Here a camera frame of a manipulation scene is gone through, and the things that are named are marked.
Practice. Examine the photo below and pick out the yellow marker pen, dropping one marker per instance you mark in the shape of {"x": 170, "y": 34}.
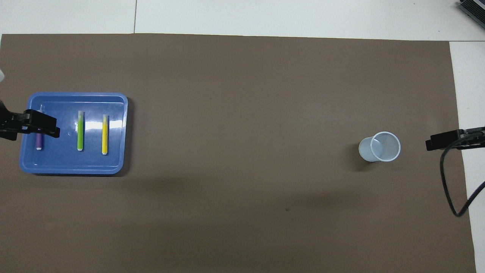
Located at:
{"x": 105, "y": 136}

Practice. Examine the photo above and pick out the brown table mat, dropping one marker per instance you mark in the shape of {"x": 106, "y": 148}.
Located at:
{"x": 242, "y": 113}

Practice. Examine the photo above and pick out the blue plastic tray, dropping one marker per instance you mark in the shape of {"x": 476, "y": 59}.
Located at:
{"x": 60, "y": 159}

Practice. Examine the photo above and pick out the translucent plastic cup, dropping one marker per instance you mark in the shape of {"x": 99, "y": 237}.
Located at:
{"x": 384, "y": 148}

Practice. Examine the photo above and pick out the green marker pen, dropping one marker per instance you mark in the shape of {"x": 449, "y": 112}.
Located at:
{"x": 80, "y": 132}

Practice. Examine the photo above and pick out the grey ribbed device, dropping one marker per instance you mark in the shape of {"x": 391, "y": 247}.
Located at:
{"x": 473, "y": 9}

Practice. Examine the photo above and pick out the purple marker pen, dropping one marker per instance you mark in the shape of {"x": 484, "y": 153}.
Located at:
{"x": 39, "y": 142}

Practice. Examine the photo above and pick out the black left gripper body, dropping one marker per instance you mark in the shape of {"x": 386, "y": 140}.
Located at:
{"x": 9, "y": 123}

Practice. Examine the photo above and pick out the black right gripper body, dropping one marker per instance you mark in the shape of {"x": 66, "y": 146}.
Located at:
{"x": 473, "y": 138}

